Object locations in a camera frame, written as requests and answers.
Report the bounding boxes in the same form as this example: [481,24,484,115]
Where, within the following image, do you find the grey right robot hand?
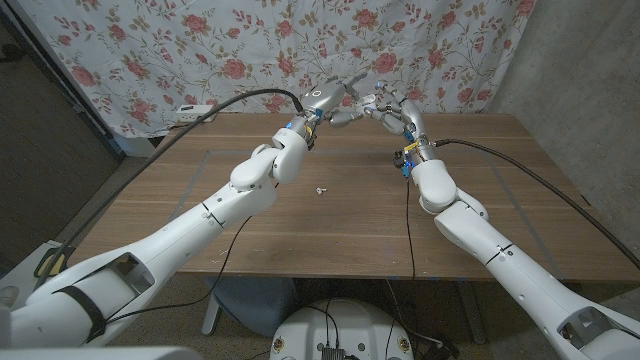
[362,81,437,164]

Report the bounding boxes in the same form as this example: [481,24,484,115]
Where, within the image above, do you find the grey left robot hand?
[298,69,369,129]

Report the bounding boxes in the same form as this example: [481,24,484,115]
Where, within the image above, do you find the white AirPods case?
[357,93,379,116]

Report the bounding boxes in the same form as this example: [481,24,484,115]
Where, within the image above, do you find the floral backdrop cloth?
[17,0,537,139]

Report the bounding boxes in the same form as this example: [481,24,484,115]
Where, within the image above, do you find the white power strip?
[174,104,218,124]

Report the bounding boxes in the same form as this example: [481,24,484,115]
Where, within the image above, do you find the grey table leg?
[454,280,489,345]

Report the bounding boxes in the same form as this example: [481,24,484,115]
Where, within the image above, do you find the white robot torso base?
[269,298,415,360]

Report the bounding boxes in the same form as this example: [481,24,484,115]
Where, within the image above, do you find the black power adapter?
[424,339,461,360]

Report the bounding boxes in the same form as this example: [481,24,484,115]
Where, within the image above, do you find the white table leg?
[201,292,221,335]

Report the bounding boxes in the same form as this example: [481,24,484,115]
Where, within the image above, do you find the white robot torso edge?
[0,346,204,360]

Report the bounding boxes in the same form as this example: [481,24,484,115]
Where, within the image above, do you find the white yellow black floor mat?
[0,239,76,301]

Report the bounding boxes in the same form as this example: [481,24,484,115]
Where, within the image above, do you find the white shoe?
[0,285,20,309]

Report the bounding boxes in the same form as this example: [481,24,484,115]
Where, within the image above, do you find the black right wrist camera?
[393,151,412,179]

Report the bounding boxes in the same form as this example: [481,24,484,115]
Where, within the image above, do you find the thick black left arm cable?
[32,88,305,291]

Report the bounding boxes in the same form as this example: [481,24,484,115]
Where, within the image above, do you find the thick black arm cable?
[433,138,640,271]
[32,88,305,291]

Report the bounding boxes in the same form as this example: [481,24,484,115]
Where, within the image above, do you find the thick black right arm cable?
[433,138,640,271]

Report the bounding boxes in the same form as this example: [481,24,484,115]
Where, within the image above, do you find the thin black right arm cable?
[404,177,417,280]

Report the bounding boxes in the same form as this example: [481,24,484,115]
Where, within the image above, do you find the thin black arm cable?
[404,177,417,280]
[104,214,254,324]

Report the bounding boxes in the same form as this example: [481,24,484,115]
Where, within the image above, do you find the black power strip cord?
[167,115,205,130]

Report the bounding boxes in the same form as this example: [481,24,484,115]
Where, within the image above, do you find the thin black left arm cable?
[104,214,254,324]

